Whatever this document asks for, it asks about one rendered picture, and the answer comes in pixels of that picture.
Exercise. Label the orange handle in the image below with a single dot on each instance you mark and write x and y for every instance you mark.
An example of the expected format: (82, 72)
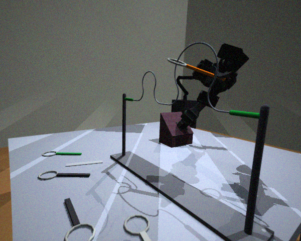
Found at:
(171, 60)

